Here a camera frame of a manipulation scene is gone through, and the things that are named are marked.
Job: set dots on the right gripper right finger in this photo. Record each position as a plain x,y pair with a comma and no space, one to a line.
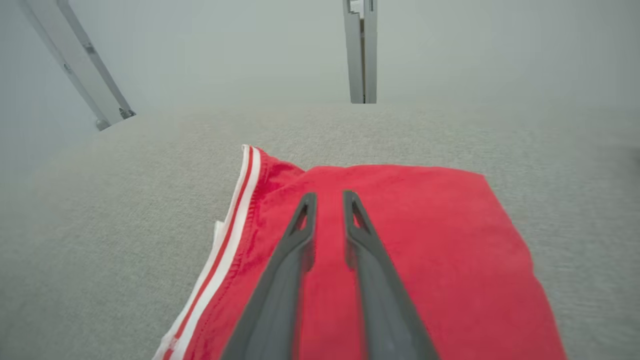
390,310

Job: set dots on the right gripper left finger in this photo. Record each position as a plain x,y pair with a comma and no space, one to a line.
275,310

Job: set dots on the red basketball jersey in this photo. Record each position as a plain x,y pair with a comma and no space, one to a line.
440,250

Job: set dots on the grey fabric sofa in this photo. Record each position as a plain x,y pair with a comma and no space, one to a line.
100,225

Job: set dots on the slanted grey metal beam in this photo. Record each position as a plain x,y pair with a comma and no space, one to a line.
75,55

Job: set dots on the grey metal post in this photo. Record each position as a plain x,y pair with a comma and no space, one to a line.
361,50

